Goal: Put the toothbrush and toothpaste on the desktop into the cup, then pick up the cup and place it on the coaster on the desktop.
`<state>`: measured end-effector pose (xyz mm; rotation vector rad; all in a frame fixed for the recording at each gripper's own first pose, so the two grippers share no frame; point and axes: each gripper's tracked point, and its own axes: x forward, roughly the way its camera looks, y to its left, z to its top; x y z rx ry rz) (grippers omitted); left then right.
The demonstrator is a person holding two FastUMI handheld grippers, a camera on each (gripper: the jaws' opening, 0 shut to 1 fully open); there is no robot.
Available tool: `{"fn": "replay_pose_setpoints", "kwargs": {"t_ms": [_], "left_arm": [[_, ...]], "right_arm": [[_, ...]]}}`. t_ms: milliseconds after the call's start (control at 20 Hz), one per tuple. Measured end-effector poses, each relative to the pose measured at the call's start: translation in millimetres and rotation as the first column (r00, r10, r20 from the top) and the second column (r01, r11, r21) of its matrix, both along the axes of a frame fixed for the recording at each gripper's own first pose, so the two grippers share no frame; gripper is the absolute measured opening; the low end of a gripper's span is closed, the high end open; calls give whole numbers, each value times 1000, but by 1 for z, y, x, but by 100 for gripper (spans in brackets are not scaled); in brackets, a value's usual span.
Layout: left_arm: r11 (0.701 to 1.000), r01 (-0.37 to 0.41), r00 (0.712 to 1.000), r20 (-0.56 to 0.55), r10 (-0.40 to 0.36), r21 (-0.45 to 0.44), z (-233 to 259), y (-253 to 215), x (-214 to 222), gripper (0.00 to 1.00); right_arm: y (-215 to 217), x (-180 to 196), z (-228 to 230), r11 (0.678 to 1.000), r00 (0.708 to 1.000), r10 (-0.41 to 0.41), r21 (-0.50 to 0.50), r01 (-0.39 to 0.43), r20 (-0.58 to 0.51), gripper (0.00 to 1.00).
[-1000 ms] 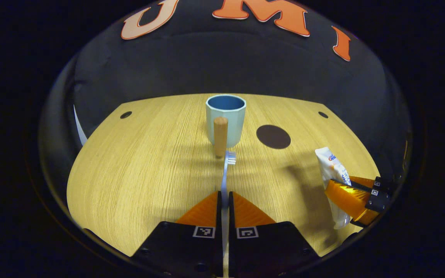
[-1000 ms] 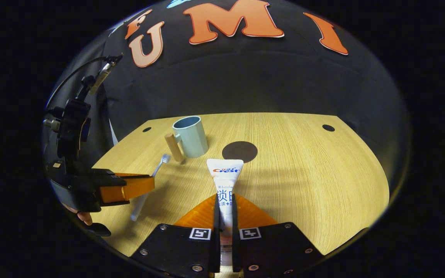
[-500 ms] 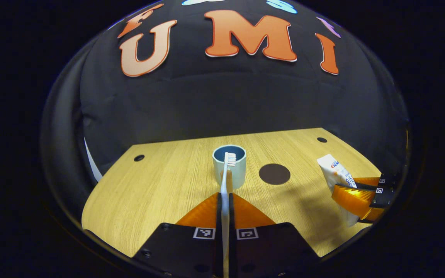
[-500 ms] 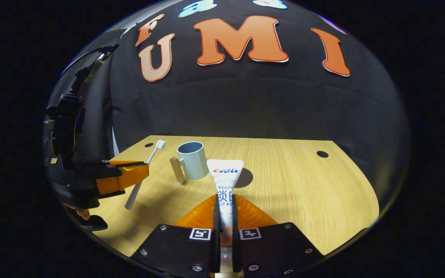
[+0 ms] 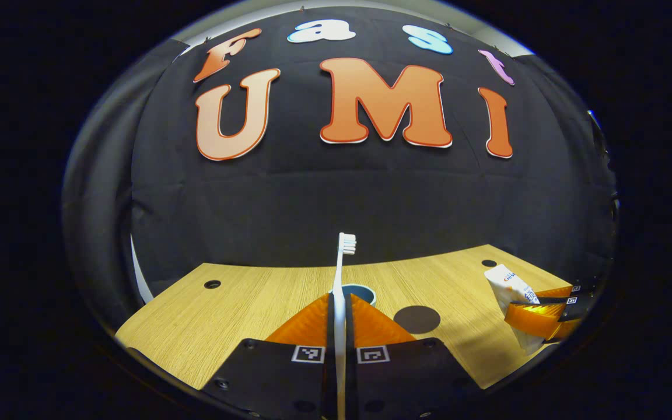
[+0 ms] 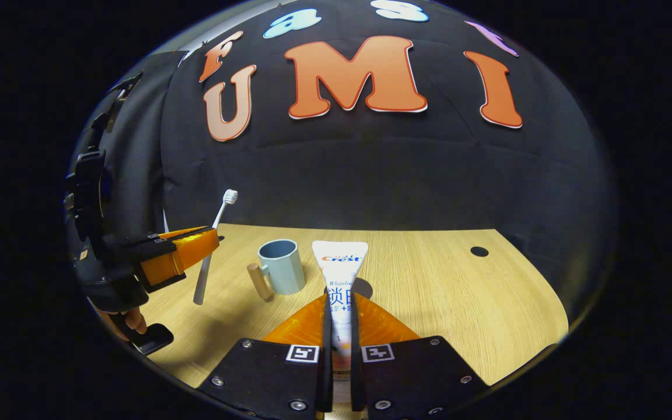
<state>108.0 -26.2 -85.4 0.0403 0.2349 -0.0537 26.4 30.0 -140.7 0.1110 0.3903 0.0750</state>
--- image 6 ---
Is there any wooden desktop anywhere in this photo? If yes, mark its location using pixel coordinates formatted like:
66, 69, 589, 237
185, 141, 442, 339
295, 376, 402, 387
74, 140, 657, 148
132, 223, 570, 420

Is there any white toothpaste tube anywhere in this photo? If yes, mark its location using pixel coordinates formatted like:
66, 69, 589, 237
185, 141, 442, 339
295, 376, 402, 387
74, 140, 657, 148
311, 240, 369, 403

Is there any white toothbrush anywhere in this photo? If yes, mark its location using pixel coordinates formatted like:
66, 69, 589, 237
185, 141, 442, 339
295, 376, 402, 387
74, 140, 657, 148
193, 189, 239, 306

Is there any black backdrop cloth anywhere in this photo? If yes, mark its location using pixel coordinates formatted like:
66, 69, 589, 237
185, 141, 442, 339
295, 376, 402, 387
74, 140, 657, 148
158, 0, 620, 327

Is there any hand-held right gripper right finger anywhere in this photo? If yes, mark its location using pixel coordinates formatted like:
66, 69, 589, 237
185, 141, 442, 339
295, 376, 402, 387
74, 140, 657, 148
351, 293, 491, 418

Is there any light blue cup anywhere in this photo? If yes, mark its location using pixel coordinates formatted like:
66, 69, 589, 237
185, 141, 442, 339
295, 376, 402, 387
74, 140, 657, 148
247, 239, 306, 302

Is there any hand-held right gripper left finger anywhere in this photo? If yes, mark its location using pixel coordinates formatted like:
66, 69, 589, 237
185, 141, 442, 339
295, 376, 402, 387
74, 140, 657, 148
196, 293, 334, 418

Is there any dark grey cloth panel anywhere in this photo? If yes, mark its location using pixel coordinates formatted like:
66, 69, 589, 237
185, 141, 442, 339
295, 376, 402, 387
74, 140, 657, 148
103, 51, 188, 234

